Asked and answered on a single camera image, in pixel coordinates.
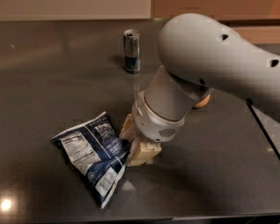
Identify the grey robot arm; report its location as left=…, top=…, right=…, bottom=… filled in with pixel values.
left=119, top=13, right=280, bottom=166

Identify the orange fruit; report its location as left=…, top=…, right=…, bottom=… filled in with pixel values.
left=193, top=94, right=211, bottom=108

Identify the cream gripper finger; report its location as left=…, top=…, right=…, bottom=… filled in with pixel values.
left=119, top=114, right=136, bottom=141
left=126, top=138, right=161, bottom=167

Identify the grey side table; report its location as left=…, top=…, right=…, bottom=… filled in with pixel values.
left=245, top=43, right=280, bottom=175

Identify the blue chip bag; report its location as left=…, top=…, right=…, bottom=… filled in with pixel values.
left=51, top=111, right=129, bottom=209

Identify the redbull can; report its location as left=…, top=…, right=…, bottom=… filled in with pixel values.
left=123, top=29, right=141, bottom=74

